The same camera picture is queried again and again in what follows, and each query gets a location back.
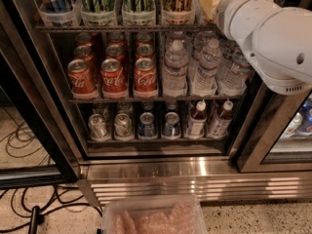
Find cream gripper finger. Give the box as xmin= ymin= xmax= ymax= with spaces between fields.
xmin=199 ymin=0 xmax=220 ymax=22

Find black floor cables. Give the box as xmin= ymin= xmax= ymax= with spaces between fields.
xmin=0 ymin=110 xmax=103 ymax=234

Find silver can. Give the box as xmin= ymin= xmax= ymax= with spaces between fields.
xmin=88 ymin=114 xmax=109 ymax=141
xmin=114 ymin=113 xmax=134 ymax=140

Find middle wire shelf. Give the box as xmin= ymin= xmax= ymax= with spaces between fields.
xmin=69 ymin=95 xmax=243 ymax=103

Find front right water bottle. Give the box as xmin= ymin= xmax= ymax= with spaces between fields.
xmin=218 ymin=48 xmax=252 ymax=96

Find blue can front left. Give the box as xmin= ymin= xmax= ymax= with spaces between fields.
xmin=138 ymin=112 xmax=156 ymax=138

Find front right coca-cola can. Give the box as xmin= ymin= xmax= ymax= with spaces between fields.
xmin=134 ymin=58 xmax=157 ymax=93

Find clear plastic bin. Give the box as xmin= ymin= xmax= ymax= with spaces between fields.
xmin=101 ymin=195 xmax=208 ymax=234

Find front left coca-cola can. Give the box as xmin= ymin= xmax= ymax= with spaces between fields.
xmin=67 ymin=59 xmax=96 ymax=96

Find blue can behind right door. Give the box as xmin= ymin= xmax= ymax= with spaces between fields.
xmin=295 ymin=97 xmax=312 ymax=137

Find wire shelf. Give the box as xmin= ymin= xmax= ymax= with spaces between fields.
xmin=69 ymin=95 xmax=243 ymax=103
xmin=35 ymin=24 xmax=217 ymax=33

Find silver can front right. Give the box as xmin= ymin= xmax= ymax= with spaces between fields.
xmin=114 ymin=113 xmax=134 ymax=140

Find water bottle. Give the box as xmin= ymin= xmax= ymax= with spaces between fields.
xmin=162 ymin=40 xmax=188 ymax=97
xmin=218 ymin=48 xmax=252 ymax=96
xmin=193 ymin=38 xmax=221 ymax=96

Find front middle coca-cola can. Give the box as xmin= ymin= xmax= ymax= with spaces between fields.
xmin=100 ymin=58 xmax=127 ymax=98

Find front left water bottle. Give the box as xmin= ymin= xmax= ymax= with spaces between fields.
xmin=162 ymin=40 xmax=188 ymax=97

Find brown tea bottle left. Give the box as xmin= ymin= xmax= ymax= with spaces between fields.
xmin=185 ymin=100 xmax=207 ymax=139

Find front middle water bottle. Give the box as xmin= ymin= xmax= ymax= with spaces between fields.
xmin=193 ymin=38 xmax=221 ymax=96

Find coca-cola can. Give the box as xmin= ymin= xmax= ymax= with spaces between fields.
xmin=67 ymin=59 xmax=96 ymax=96
xmin=100 ymin=58 xmax=127 ymax=98
xmin=134 ymin=58 xmax=157 ymax=93

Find brown tea bottle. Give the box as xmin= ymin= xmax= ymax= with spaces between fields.
xmin=207 ymin=100 xmax=234 ymax=139
xmin=185 ymin=100 xmax=207 ymax=139

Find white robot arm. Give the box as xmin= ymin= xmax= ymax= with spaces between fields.
xmin=198 ymin=0 xmax=312 ymax=95

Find blue can front right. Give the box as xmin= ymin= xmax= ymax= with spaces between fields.
xmin=162 ymin=112 xmax=181 ymax=139

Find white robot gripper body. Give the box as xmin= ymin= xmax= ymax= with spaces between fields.
xmin=215 ymin=0 xmax=281 ymax=43

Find brown tea bottle right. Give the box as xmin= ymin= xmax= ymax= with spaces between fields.
xmin=207 ymin=100 xmax=234 ymax=139

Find stainless fridge base grille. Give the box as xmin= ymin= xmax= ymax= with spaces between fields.
xmin=77 ymin=157 xmax=312 ymax=206

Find silver can front left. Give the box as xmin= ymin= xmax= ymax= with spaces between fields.
xmin=88 ymin=114 xmax=109 ymax=141

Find top wire shelf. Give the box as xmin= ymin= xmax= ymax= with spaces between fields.
xmin=35 ymin=24 xmax=217 ymax=33

